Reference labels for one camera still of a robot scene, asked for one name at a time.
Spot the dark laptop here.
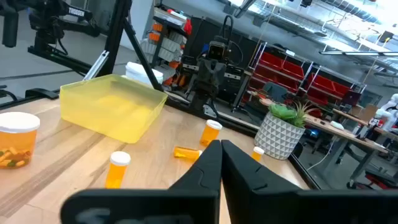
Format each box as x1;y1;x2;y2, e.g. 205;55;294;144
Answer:
341;89;363;106

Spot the white robot figure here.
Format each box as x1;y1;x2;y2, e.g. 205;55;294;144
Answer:
371;93;398;131

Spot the rack with grey orange bins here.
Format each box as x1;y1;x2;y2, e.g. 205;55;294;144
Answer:
139;6;193;88

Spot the translucent yellow plastic bin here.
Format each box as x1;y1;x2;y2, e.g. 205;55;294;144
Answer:
58;73;169;144

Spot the black aluminium rig frame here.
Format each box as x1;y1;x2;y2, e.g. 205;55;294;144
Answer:
82;0;164;93

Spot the metal shelf with red bins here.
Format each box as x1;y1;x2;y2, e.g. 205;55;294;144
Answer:
248;42;366;108

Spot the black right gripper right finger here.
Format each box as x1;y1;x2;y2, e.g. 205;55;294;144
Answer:
221;139;398;224

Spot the large amber bottle with capsules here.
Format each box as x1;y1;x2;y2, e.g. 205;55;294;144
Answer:
0;111;41;170

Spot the tall amber pill bottle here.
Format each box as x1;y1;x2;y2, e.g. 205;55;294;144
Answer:
104;151;132;190

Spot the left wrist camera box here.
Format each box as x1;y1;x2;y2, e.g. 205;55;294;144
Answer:
207;40;227;62

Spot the white plastic tub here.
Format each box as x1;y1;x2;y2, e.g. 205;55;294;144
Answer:
124;61;164;85

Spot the succulent in white geometric pot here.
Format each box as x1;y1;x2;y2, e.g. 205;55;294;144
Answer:
254;101;318;161

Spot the slim amber pill bottle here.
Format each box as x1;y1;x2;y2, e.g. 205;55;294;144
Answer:
251;146;266;162

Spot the small amber pill bottle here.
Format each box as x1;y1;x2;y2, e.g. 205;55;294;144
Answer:
173;146;203;162

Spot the long LED light bar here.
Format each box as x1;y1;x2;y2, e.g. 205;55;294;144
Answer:
319;49;398;57

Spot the medium wide amber pill bottle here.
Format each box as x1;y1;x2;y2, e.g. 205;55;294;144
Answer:
199;119;223;147

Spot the black table bracket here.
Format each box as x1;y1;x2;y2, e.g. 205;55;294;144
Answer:
24;88;60;100

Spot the wooden office desk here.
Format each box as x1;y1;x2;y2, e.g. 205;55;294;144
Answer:
257;91;391;187

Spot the grey office chair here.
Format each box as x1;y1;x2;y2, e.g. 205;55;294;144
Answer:
262;81;290;103

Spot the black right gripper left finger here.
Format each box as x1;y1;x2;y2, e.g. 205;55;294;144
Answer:
60;139;223;224

